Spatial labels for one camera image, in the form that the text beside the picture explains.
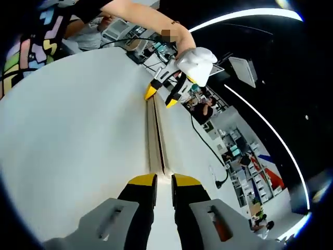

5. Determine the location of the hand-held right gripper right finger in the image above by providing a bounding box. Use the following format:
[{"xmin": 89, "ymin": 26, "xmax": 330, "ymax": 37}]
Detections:
[{"xmin": 171, "ymin": 173, "xmax": 280, "ymax": 250}]

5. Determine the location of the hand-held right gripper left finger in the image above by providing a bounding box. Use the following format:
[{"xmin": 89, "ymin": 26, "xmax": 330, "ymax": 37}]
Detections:
[{"xmin": 43, "ymin": 173, "xmax": 159, "ymax": 250}]

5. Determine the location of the beige cutlery case lid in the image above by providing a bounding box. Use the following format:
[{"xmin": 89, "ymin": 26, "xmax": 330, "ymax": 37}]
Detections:
[{"xmin": 153, "ymin": 96, "xmax": 174, "ymax": 176}]

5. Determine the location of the beige cutlery case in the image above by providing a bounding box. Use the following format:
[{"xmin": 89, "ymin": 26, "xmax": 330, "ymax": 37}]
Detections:
[{"xmin": 145, "ymin": 97, "xmax": 164, "ymax": 174}]

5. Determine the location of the person's left hand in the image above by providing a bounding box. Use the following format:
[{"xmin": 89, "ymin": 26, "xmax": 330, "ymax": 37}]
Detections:
[{"xmin": 174, "ymin": 47, "xmax": 218, "ymax": 86}]

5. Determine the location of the cardboard box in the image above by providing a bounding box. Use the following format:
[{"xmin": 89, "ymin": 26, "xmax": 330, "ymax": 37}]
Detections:
[{"xmin": 249, "ymin": 202, "xmax": 263, "ymax": 216}]

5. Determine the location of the white desktop device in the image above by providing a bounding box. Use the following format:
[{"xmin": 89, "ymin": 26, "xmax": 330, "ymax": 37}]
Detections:
[{"xmin": 103, "ymin": 18, "xmax": 131, "ymax": 40}]

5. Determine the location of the white shelf with boxes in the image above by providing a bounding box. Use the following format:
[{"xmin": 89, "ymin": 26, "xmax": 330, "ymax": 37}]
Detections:
[{"xmin": 221, "ymin": 129, "xmax": 284, "ymax": 208}]

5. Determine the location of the ceiling light strip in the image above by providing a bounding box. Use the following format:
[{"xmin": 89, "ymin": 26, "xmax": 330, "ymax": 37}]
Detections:
[
  {"xmin": 188, "ymin": 7, "xmax": 304, "ymax": 33},
  {"xmin": 223, "ymin": 83, "xmax": 311, "ymax": 210}
]

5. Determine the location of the black table cable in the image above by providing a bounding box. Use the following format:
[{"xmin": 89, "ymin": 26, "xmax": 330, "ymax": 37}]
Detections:
[{"xmin": 190, "ymin": 114, "xmax": 230, "ymax": 189}]

